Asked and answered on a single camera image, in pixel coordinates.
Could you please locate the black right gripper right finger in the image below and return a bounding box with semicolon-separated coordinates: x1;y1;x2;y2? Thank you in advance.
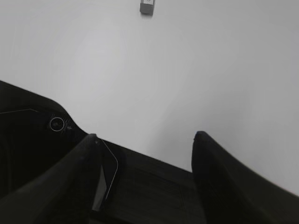
192;131;299;224

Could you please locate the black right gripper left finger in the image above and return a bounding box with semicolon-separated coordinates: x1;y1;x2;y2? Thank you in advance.
0;134;102;224

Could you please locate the black robot base panel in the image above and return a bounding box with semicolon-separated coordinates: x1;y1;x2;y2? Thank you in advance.
0;82;205;224

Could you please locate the grey eraser right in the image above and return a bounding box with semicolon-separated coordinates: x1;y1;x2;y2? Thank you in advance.
140;0;155;15

